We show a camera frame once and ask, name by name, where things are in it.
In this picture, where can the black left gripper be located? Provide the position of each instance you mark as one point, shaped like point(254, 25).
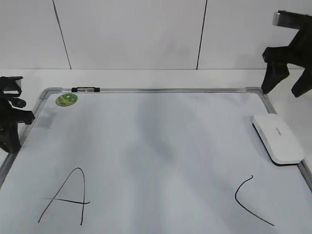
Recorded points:
point(12, 113)

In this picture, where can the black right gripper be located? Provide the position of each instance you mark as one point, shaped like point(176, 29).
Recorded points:
point(298, 52)

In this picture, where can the white whiteboard eraser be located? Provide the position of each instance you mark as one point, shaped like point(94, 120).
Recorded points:
point(280, 142)

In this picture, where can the green round magnet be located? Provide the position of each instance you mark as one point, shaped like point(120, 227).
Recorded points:
point(66, 100)

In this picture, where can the black clear marker pen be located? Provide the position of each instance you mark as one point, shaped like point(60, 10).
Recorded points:
point(85, 89)

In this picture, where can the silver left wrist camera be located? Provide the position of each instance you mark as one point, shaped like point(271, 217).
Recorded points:
point(12, 83)

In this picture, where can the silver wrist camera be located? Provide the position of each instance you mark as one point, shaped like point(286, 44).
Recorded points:
point(12, 83)
point(291, 20)

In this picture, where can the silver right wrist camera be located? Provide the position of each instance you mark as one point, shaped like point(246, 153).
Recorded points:
point(291, 20)

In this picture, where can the whiteboard with aluminium frame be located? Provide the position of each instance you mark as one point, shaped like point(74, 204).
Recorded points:
point(166, 161)

